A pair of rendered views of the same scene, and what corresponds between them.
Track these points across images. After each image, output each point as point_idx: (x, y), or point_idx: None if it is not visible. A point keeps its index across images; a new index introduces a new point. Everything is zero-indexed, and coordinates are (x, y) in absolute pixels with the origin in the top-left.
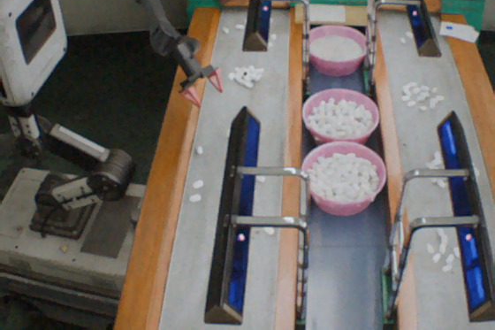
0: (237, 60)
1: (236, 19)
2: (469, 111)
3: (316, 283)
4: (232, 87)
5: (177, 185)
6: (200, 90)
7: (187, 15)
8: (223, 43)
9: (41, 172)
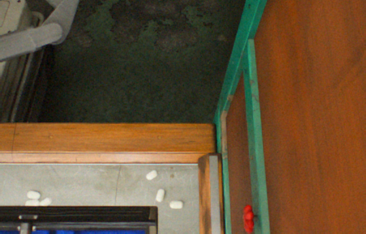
0: (76, 199)
1: (190, 187)
2: None
3: None
4: (16, 199)
5: None
6: (6, 157)
7: (214, 116)
8: (121, 175)
9: (15, 18)
